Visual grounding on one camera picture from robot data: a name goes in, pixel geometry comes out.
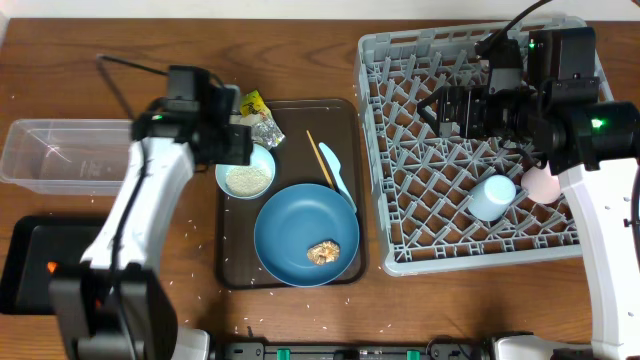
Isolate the crumpled foil wrapper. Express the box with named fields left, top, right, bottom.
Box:
left=250, top=115, right=285, bottom=150

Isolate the light blue plastic knife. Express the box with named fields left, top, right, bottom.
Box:
left=319, top=142, right=357, bottom=213

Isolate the dark blue plate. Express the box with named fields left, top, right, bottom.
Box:
left=254, top=184, right=360, bottom=287

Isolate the pink plastic cup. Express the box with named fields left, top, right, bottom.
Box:
left=521, top=165, right=561, bottom=204

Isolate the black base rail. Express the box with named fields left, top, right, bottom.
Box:
left=209, top=341, right=492, bottom=360

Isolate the grey plastic dishwasher rack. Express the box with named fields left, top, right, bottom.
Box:
left=355, top=22, right=581, bottom=276

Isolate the wooden chopstick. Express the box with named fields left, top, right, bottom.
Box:
left=306, top=129, right=335, bottom=190

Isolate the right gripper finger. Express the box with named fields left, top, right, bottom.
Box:
left=417, top=107, right=440, bottom=133
left=417, top=87, right=443, bottom=110

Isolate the crumpled white paper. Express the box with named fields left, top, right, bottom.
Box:
left=230, top=114, right=262, bottom=126

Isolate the light blue rice bowl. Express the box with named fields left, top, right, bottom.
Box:
left=215, top=144, right=276, bottom=200

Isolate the clear plastic bin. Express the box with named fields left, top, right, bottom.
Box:
left=1, top=119, right=130, bottom=196

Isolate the light blue plastic cup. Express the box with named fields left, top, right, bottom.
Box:
left=468, top=175, right=516, bottom=222

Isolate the orange carrot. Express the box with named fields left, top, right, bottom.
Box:
left=47, top=262, right=58, bottom=274

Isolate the brown serving tray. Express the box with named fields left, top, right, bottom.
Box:
left=216, top=99, right=367, bottom=290

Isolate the brown food scrap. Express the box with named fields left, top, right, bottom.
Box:
left=307, top=240, right=340, bottom=266

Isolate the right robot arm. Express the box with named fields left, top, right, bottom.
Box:
left=417, top=27, right=639, bottom=359

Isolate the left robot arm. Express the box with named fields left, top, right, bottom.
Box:
left=49, top=65, right=253, bottom=359

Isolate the yellow green snack wrapper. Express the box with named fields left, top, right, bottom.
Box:
left=240, top=90, right=271, bottom=117

